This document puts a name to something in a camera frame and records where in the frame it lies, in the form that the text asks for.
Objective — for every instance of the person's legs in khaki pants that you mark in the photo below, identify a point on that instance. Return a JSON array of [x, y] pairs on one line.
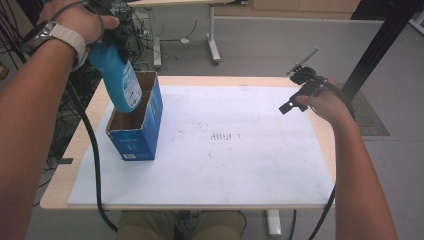
[[180, 226]]

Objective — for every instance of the blue cardboard box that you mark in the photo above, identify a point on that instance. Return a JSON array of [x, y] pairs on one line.
[[140, 140]]

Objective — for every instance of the black metal post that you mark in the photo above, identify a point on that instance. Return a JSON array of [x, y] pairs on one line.
[[380, 43]]

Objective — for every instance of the white table leg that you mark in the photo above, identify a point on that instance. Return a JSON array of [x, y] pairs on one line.
[[274, 223]]

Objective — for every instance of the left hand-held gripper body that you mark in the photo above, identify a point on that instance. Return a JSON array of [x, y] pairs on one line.
[[116, 36]]

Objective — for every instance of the person's left hand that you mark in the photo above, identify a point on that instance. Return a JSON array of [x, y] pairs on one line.
[[76, 20]]

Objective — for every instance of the blue plastic bottle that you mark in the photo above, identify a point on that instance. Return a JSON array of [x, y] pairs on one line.
[[115, 80]]

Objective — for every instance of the white desk frame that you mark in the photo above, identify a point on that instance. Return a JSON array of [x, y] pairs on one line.
[[211, 33]]

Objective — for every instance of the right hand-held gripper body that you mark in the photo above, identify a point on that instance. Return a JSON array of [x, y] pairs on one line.
[[305, 75]]

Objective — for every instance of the white paper sheet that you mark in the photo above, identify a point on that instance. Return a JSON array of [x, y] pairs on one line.
[[216, 173]]

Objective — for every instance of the person's right hand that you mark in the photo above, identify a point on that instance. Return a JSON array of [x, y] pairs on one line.
[[325, 106]]

